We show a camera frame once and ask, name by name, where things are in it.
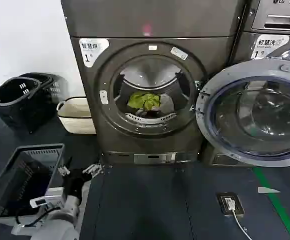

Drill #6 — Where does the grey front-load dryer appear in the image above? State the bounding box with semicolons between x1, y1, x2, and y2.
60;0;247;166

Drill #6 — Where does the grey washing machine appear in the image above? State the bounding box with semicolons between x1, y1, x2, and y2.
201;0;290;167

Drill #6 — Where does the grey arrow floor sticker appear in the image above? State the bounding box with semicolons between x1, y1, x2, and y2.
257;186;281;194

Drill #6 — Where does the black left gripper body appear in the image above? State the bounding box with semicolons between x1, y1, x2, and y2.
62;168;92;201

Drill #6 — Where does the metal floor socket box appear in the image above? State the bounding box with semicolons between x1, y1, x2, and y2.
216;191;246;217

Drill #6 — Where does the pale grey cloth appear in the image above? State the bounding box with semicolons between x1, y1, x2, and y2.
135;94;177;119

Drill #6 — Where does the round glass dryer door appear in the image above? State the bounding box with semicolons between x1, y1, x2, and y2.
195;60;290;168

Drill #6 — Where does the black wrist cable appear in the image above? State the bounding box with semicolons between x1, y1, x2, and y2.
14;205;62;227

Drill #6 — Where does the grey-rimmed dark laundry basket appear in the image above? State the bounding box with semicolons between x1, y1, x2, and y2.
0;143;66;219

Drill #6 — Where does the green floor tape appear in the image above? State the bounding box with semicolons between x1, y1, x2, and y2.
253;166;290;240

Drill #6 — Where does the green cloth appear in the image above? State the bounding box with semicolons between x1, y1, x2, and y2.
127;91;162;111

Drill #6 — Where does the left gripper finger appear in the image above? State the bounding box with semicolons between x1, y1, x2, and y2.
57;156;73;178
82;161;105;180

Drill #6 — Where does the black plastic laundry basket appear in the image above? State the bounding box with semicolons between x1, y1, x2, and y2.
0;76;58;134
19;72;70;104

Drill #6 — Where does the white woven basket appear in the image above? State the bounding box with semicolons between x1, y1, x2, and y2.
56;96;97;135

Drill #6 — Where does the white power cable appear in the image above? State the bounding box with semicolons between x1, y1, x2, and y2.
225;197;255;240

